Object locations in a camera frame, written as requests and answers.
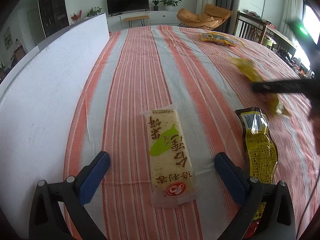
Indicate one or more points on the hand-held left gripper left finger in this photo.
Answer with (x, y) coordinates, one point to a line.
(93, 177)

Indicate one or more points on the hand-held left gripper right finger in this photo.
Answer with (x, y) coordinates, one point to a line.
(230, 177)

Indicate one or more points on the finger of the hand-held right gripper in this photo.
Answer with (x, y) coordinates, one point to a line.
(282, 86)

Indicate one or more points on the long yellow snack packet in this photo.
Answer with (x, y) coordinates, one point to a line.
(246, 70)

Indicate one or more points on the white green rice cracker packet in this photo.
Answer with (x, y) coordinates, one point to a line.
(167, 140)

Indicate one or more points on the white cardboard box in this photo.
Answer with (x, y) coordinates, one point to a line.
(45, 92)

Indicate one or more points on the window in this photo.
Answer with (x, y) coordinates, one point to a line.
(312, 22)

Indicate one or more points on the cluttered wooden desk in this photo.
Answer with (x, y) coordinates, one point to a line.
(282, 36)

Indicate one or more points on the row of bottles and clutter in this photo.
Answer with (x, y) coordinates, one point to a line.
(297, 65)

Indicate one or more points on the white curtain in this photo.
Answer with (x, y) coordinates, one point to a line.
(291, 2)

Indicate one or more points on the red yellow snack packet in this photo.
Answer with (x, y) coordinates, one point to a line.
(260, 150)

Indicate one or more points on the yellow nut packet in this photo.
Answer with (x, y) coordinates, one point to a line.
(217, 38)

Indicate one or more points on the orange lounge chair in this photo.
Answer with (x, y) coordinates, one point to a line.
(202, 18)

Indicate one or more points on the orange striped bedsheet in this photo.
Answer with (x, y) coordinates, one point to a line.
(150, 67)

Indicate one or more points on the large leafy potted plant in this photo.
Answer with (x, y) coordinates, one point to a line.
(170, 1)

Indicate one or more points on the white television cabinet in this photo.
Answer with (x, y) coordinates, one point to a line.
(162, 18)

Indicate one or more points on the small plant in dark pot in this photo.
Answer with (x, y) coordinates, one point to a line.
(155, 6)

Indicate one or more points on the wooden bench with metal legs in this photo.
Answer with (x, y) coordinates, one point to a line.
(136, 18)

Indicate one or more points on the red flowers in vase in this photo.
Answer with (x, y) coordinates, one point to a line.
(76, 17)

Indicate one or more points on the white door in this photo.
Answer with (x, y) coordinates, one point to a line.
(35, 26)

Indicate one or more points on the green plant in round pot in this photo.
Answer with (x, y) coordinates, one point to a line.
(94, 12)

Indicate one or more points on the dark display cabinet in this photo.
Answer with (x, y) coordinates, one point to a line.
(53, 7)

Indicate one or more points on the black television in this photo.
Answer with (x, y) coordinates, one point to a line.
(127, 1)

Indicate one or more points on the framed wall picture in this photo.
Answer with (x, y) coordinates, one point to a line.
(7, 38)

